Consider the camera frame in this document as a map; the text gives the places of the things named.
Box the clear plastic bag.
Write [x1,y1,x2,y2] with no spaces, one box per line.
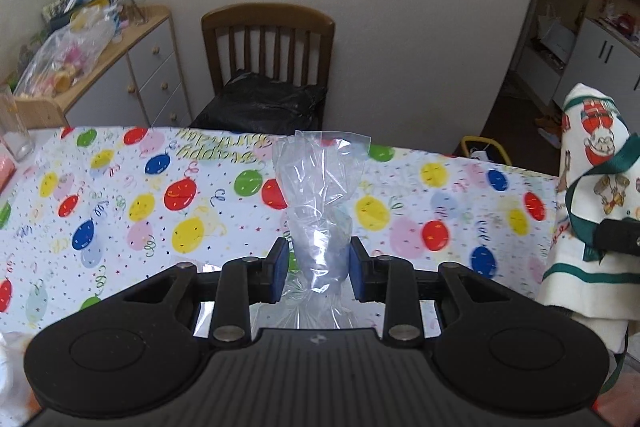
[192,130,372,333]

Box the wooden side cabinet with drawers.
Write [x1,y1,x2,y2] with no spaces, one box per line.
[12,5,193,130]

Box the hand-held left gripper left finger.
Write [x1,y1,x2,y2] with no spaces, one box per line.
[122,237,291,349]

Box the open storage shelf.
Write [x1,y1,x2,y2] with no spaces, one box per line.
[512,0,601,108]

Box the yellow basket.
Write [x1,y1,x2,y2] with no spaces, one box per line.
[460,136,512,166]

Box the clear drinking glass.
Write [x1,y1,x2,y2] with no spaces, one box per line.
[0,87,35,162]

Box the white cabinet with black handles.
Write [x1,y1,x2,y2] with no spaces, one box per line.
[552,19,640,108]

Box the white paper bag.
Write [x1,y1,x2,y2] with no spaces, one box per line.
[541,4,577,64]

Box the wooden chair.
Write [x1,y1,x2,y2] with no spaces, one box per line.
[201,3,336,132]

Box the black plastic bag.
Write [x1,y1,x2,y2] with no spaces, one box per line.
[190,72,328,136]

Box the printed cloth with green ribbon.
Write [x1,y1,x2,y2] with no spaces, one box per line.
[542,82,640,353]

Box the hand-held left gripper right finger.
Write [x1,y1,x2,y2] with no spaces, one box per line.
[349,237,518,349]

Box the clear bag of toys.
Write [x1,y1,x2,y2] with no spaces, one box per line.
[12,19,117,98]

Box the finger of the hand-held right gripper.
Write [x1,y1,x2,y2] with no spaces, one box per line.
[595,218,640,259]

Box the balloon print tablecloth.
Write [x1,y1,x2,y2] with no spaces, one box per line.
[0,126,563,358]

